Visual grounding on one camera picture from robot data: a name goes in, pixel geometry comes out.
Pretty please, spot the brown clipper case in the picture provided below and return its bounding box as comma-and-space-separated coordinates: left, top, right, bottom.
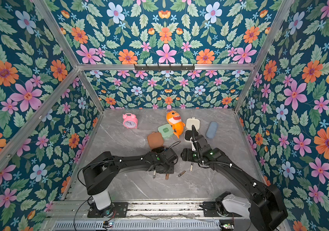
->
147, 132, 165, 153

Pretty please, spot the orange shark plush toy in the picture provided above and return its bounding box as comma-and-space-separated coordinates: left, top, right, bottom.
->
166, 111, 185, 138

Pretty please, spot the pink alarm clock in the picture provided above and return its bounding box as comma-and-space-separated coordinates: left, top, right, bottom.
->
123, 113, 138, 129

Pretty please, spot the blue closed case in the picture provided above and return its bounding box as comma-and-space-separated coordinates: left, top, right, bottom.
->
206, 121, 218, 139

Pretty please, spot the cream open clipper case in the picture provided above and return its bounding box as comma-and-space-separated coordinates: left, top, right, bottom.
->
184, 117, 201, 142

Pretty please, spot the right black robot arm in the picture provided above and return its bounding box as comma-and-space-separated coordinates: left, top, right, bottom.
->
181, 148, 288, 231

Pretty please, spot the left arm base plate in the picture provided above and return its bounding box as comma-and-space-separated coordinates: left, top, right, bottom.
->
87, 202, 128, 218

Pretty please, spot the black wall hook rail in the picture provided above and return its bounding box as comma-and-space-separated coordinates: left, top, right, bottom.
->
134, 64, 195, 71

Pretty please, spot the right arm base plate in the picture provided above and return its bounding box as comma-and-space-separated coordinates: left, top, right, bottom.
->
200, 201, 225, 217

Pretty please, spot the green clipper case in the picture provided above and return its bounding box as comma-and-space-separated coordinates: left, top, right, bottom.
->
158, 124, 174, 140

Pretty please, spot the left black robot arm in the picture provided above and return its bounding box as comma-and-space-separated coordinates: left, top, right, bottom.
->
82, 148, 179, 217

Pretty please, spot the white vented cable duct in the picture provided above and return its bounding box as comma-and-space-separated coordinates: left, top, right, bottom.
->
52, 220, 221, 231

